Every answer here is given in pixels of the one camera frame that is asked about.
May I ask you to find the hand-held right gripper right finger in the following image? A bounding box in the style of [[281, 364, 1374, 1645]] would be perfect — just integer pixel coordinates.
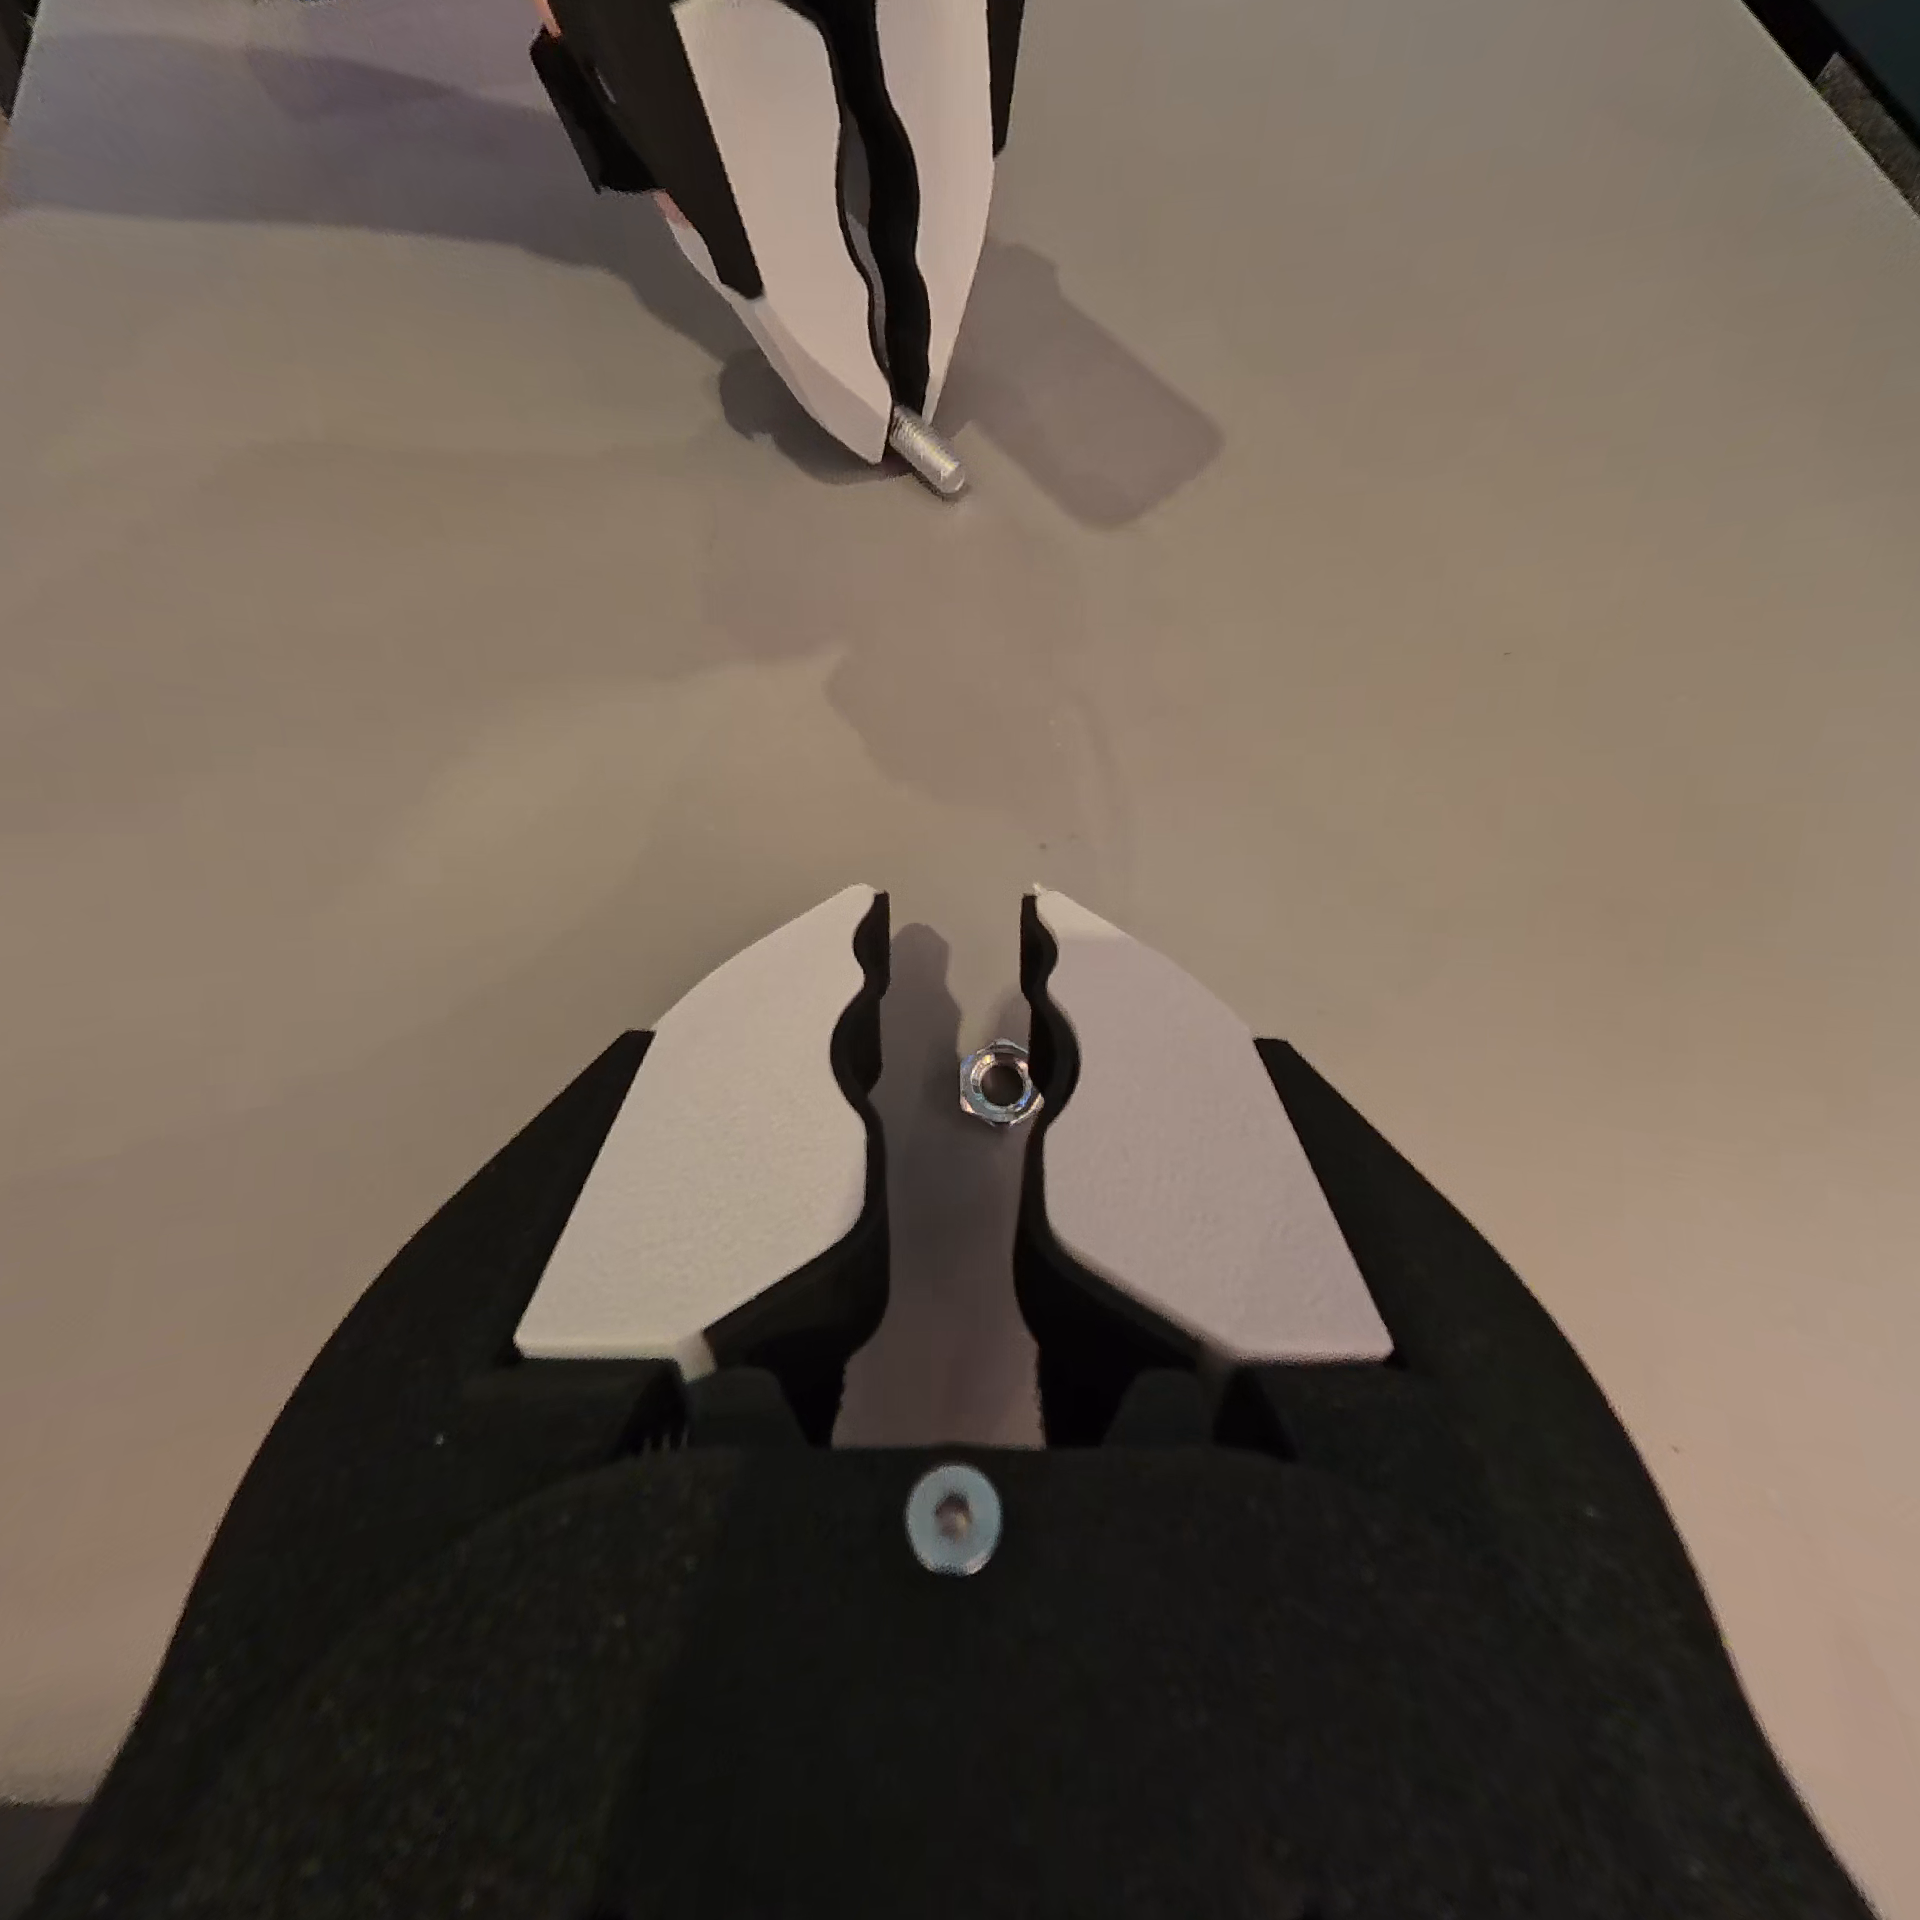
[[1013, 886, 1400, 1393]]

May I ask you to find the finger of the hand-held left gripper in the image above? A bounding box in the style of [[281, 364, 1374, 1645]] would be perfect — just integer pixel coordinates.
[[667, 0, 914, 465], [861, 0, 1016, 423]]

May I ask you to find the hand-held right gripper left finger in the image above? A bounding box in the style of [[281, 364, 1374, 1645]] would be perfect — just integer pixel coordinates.
[[512, 882, 898, 1388]]

